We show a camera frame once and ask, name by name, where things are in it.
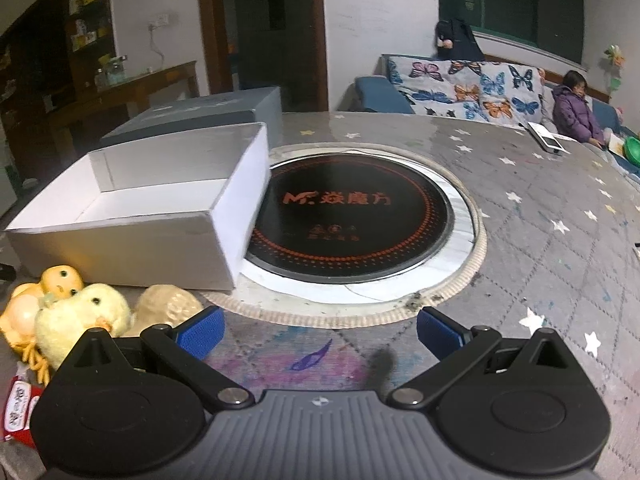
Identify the butterfly print blanket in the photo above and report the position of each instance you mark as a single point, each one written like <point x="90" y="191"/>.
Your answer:
<point x="465" y="90"/>

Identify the grey star-print quilted desktop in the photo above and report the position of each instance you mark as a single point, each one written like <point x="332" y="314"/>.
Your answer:
<point x="525" y="240"/>

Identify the pale orange round toy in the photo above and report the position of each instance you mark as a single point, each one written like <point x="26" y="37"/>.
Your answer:
<point x="20" y="315"/>

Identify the brown wooden door frame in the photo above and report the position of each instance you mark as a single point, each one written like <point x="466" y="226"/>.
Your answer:
<point x="207" y="25"/>

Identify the grey-blue box lid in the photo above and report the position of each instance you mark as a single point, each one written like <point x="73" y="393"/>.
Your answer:
<point x="225" y="105"/>

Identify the colourful pinwheel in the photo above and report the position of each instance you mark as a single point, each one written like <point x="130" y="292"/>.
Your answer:
<point x="615" y="56"/>

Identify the glass jar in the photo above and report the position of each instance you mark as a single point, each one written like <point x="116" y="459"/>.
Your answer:
<point x="111" y="74"/>

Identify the cream walnut-shaped toy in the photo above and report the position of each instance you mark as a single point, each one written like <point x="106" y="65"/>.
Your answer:
<point x="160" y="305"/>

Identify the white flat box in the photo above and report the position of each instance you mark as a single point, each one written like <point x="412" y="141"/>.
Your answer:
<point x="547" y="137"/>

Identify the large yellow chick plush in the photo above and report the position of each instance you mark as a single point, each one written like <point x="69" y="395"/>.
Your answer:
<point x="75" y="320"/>

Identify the black backpack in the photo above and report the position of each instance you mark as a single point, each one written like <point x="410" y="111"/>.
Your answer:
<point x="460" y="40"/>

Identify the dark wooden shelf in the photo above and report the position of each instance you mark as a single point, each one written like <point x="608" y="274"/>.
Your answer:
<point x="50" y="60"/>

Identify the red white snack packet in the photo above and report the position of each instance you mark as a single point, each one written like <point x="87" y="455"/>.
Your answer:
<point x="20" y="405"/>

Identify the green framed window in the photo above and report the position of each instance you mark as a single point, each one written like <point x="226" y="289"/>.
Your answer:
<point x="510" y="0"/>

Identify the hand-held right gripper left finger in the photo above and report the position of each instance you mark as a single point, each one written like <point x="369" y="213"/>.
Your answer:
<point x="202" y="331"/>

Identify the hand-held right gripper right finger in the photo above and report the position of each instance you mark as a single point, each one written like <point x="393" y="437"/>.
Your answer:
<point x="442" y="332"/>

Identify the black round induction cooker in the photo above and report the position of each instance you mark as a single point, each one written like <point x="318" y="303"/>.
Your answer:
<point x="360" y="230"/>

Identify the white cardboard box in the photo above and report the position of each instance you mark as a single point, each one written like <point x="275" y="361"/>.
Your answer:
<point x="150" y="252"/>

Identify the white wall socket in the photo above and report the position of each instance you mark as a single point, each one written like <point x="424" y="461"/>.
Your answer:
<point x="158" y="22"/>

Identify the small yellow chick plush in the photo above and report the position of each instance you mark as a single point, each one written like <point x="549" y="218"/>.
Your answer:
<point x="60" y="280"/>

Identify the brown wooden side desk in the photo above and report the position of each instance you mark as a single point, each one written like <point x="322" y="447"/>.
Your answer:
<point x="150" y="80"/>

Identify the blue sofa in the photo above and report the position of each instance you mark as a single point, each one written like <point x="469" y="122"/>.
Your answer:
<point x="375" y="92"/>

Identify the green plastic bowl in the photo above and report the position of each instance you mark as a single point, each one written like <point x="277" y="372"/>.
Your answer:
<point x="632" y="150"/>

